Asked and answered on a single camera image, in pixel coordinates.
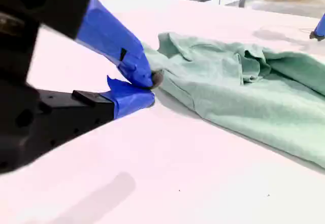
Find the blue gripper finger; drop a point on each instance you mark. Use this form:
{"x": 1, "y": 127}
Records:
{"x": 320, "y": 29}

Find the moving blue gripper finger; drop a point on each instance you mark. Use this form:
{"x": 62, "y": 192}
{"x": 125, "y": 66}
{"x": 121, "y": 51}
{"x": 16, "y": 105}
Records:
{"x": 114, "y": 36}

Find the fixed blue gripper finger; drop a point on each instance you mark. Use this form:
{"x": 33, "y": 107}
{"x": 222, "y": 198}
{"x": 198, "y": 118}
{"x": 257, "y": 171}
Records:
{"x": 83, "y": 109}

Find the pale green T-shirt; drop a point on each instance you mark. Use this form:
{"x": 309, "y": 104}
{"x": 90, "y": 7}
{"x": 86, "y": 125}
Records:
{"x": 228, "y": 107}

